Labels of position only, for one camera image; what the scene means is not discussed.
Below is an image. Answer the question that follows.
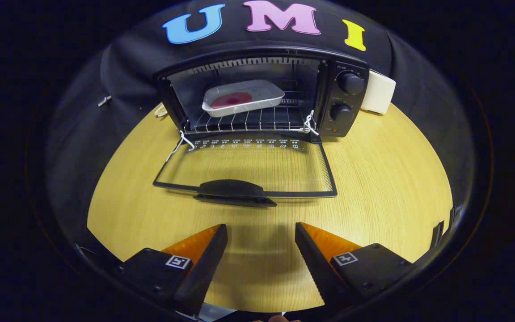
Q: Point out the black toaster oven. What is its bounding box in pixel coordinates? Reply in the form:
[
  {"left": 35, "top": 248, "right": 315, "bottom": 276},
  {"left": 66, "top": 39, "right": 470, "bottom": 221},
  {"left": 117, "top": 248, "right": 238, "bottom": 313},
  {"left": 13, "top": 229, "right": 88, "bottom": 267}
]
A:
[{"left": 152, "top": 45, "right": 370, "bottom": 208}]

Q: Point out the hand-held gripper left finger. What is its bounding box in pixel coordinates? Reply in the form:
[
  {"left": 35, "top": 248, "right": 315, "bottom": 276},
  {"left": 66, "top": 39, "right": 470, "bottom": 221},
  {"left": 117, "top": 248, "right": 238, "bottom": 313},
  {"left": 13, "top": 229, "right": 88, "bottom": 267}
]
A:
[{"left": 114, "top": 224, "right": 228, "bottom": 317}]

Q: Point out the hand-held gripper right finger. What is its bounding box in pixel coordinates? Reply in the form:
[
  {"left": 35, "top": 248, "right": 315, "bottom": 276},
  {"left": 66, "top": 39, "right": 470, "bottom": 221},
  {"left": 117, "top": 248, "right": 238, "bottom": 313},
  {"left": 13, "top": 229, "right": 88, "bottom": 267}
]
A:
[{"left": 295, "top": 222, "right": 417, "bottom": 309}]

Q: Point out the white bread toaster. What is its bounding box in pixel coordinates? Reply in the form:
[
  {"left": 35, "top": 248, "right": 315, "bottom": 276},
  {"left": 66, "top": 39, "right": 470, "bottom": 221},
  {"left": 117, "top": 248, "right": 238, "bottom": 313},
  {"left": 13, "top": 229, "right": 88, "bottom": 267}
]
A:
[{"left": 360, "top": 69, "right": 397, "bottom": 115}]

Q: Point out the black bar-shaped object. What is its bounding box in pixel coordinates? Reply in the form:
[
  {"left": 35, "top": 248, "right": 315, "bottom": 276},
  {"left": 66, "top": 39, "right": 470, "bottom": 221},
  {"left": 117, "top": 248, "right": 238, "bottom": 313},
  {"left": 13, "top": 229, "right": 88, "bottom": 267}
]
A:
[{"left": 431, "top": 220, "right": 445, "bottom": 250}]

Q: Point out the white square plate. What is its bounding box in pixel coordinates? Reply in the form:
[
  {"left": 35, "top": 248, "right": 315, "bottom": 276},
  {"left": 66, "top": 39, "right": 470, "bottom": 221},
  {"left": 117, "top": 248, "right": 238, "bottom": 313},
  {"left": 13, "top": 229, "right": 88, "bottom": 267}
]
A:
[{"left": 202, "top": 80, "right": 286, "bottom": 118}]

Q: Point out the pink ham slice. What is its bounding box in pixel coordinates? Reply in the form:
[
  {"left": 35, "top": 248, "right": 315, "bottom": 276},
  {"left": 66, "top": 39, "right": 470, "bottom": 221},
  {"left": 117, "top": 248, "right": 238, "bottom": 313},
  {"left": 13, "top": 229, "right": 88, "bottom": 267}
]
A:
[{"left": 211, "top": 92, "right": 253, "bottom": 109}]

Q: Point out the black backdrop cloth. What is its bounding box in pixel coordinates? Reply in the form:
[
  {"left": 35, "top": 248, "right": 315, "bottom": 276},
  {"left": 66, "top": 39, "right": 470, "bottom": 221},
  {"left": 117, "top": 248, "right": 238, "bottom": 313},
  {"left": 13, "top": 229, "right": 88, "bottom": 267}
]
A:
[{"left": 45, "top": 0, "right": 477, "bottom": 215}]

